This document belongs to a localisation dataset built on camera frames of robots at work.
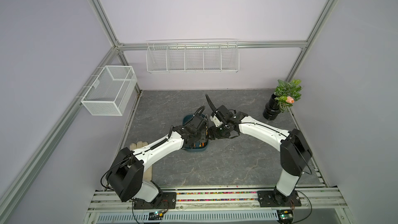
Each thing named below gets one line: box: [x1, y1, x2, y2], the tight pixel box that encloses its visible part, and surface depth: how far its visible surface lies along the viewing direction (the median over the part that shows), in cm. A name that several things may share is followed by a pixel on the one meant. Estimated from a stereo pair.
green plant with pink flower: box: [273, 78, 303, 113], surface depth 87 cm
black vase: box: [262, 93, 281, 121], surface depth 101 cm
